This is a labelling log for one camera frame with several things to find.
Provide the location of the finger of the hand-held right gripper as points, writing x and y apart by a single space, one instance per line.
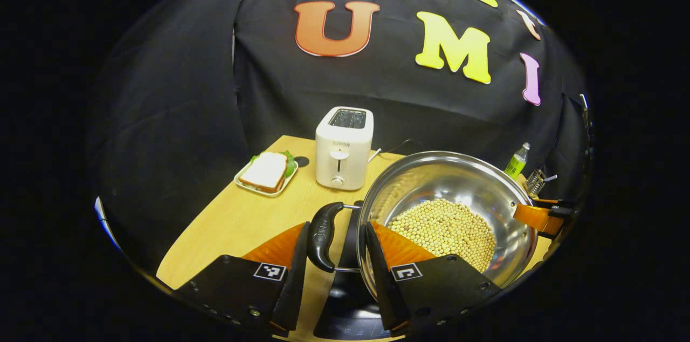
533 217

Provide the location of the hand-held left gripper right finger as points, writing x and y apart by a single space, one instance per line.
380 277

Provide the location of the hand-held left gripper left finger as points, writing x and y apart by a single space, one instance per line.
296 277

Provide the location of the black induction cooktop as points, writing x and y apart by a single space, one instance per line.
347 304

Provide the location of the metal mesh utensil holder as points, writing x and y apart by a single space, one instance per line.
536 183

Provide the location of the green drink bottle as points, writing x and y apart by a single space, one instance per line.
516 165

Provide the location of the pile of soybeans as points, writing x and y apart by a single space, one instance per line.
442 228

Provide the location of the white sandwich plate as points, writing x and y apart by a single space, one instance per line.
269 192

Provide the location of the sandwich with lettuce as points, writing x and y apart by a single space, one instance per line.
265 170

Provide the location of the black table grommet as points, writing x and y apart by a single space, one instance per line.
301 161

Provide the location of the white toaster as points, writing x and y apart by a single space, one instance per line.
342 153

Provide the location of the black backdrop cloth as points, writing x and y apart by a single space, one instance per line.
178 115

